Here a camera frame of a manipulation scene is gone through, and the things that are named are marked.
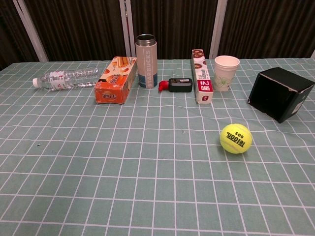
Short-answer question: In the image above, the yellow tennis ball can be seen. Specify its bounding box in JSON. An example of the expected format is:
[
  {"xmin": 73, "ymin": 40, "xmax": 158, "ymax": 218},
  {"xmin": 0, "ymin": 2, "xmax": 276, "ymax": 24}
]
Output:
[{"xmin": 220, "ymin": 123, "xmax": 253, "ymax": 154}]

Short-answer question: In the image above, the orange biscuit box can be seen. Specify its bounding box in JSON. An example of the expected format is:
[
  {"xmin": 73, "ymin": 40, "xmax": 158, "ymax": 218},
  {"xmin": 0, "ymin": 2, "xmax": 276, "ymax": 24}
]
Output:
[{"xmin": 94, "ymin": 56, "xmax": 138, "ymax": 106}]

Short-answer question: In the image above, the long cling film box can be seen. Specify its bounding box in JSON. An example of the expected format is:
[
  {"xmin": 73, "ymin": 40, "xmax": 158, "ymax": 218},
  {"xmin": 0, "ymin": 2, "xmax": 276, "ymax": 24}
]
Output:
[{"xmin": 191, "ymin": 49, "xmax": 215, "ymax": 105}]

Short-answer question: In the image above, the black open cardboard box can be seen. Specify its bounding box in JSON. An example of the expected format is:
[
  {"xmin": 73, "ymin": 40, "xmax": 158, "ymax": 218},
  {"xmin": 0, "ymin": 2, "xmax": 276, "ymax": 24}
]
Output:
[{"xmin": 248, "ymin": 66, "xmax": 315, "ymax": 123}]

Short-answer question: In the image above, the black device with red nozzle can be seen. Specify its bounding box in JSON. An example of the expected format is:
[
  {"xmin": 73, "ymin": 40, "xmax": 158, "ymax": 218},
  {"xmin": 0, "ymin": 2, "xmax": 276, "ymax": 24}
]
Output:
[{"xmin": 158, "ymin": 78, "xmax": 193, "ymax": 93}]

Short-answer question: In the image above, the grey Starbucks tumbler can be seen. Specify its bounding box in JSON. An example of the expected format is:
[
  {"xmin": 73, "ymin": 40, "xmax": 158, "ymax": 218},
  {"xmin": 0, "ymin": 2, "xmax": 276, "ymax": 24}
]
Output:
[{"xmin": 135, "ymin": 34, "xmax": 158, "ymax": 89}]

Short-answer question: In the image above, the green checked tablecloth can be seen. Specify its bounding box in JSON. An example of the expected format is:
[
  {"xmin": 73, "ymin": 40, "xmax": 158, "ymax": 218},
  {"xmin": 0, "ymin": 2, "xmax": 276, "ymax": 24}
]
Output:
[{"xmin": 0, "ymin": 58, "xmax": 315, "ymax": 236}]

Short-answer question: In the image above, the paper cup with green print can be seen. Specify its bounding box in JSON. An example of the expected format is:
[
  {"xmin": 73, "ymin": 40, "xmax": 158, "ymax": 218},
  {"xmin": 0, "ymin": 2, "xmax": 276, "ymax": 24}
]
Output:
[{"xmin": 213, "ymin": 63, "xmax": 240, "ymax": 92}]

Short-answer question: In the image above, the plain white paper cup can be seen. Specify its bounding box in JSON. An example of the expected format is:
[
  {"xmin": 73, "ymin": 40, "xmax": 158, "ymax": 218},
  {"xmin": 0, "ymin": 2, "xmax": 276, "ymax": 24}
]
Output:
[{"xmin": 214, "ymin": 55, "xmax": 241, "ymax": 68}]

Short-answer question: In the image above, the clear plastic water bottle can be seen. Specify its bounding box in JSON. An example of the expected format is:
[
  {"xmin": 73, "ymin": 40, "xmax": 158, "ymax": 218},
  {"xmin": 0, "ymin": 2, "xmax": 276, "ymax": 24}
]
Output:
[{"xmin": 32, "ymin": 67, "xmax": 101, "ymax": 91}]

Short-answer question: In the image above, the dark brown curtain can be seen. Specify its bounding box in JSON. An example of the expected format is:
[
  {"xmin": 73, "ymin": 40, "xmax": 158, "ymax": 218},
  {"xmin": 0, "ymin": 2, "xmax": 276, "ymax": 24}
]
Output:
[{"xmin": 0, "ymin": 0, "xmax": 315, "ymax": 71}]

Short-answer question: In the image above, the white frame post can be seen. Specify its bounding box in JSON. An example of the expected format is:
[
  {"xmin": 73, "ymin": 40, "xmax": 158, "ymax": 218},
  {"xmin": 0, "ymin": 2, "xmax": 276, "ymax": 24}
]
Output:
[
  {"xmin": 208, "ymin": 0, "xmax": 228, "ymax": 59},
  {"xmin": 119, "ymin": 0, "xmax": 137, "ymax": 59},
  {"xmin": 12, "ymin": 0, "xmax": 49, "ymax": 62}
]

